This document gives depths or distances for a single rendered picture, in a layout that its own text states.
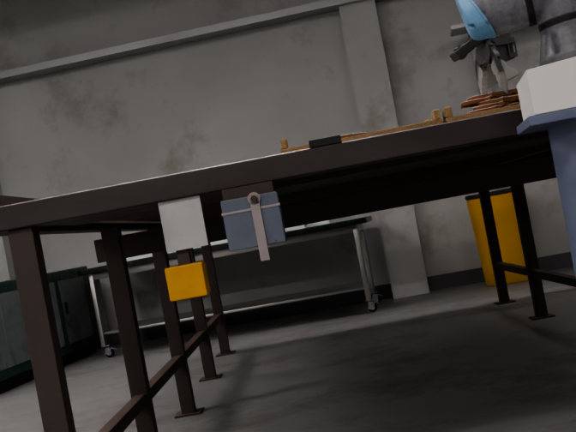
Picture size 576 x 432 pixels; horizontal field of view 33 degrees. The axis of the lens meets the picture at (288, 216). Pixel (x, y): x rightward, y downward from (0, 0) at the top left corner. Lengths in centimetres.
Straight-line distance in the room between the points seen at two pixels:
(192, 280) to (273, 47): 624
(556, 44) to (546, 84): 13
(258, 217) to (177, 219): 20
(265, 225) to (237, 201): 9
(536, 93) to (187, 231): 86
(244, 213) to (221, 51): 628
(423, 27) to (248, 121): 168
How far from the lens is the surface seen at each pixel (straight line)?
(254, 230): 227
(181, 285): 229
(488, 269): 774
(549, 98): 200
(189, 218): 231
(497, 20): 211
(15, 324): 707
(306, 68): 836
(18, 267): 239
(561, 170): 210
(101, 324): 770
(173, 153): 852
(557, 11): 211
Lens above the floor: 74
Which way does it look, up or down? 1 degrees up
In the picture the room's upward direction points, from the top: 11 degrees counter-clockwise
